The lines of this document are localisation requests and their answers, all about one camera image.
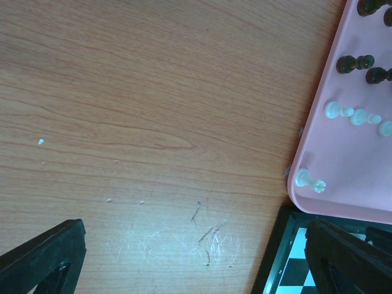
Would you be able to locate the black pawn row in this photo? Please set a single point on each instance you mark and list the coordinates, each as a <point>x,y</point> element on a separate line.
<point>374,75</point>

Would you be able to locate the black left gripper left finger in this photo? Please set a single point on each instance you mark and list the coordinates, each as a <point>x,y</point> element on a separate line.
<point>48,263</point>

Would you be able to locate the white pawn row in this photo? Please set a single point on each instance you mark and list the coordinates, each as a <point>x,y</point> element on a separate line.
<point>357,117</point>

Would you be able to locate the pink piece tray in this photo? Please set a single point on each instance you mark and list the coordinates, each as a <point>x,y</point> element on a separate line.
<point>354,161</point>

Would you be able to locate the black piece back row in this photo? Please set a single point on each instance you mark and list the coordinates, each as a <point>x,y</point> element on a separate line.
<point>368,7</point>

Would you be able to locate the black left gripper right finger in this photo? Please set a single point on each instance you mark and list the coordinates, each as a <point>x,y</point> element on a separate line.
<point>342,263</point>

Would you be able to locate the black and grey chessboard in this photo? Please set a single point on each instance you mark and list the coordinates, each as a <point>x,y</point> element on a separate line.
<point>284,268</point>

